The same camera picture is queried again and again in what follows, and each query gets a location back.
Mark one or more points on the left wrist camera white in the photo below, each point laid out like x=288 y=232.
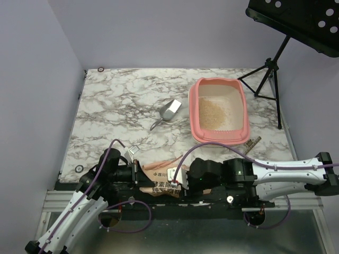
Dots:
x=129 y=153

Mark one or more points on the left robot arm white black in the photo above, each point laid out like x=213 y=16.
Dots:
x=79 y=201

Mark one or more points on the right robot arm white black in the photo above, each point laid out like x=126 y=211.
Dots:
x=253 y=182

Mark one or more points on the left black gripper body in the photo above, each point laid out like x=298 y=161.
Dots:
x=127 y=174

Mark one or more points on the litter granules pile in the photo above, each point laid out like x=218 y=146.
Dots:
x=211 y=115

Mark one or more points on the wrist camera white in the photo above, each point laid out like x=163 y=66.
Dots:
x=129 y=153
x=178 y=178

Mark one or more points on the black table front rail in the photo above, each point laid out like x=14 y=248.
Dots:
x=219 y=202

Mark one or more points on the orange cat litter bag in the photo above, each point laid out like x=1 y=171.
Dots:
x=157 y=173

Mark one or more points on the pink litter box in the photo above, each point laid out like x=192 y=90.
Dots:
x=229 y=94

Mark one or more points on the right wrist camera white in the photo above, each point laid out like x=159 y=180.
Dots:
x=178 y=178

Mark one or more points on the silver metal scoop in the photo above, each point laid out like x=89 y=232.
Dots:
x=167 y=112

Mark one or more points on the black music stand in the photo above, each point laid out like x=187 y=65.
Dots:
x=313 y=23

